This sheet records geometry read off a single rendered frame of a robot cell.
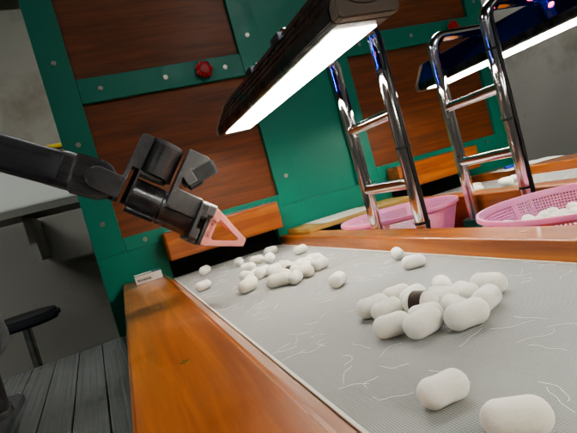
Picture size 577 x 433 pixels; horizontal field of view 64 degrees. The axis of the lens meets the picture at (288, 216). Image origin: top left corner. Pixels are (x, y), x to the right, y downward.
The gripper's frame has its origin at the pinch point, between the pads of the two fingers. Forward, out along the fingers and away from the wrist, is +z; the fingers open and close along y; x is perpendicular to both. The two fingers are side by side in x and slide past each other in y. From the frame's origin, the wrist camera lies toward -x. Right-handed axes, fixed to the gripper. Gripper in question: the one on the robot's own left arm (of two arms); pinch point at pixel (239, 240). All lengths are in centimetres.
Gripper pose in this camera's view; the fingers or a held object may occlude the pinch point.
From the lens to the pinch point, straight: 80.7
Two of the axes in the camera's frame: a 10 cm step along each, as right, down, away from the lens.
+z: 8.7, 4.0, 3.0
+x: -3.6, 9.2, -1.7
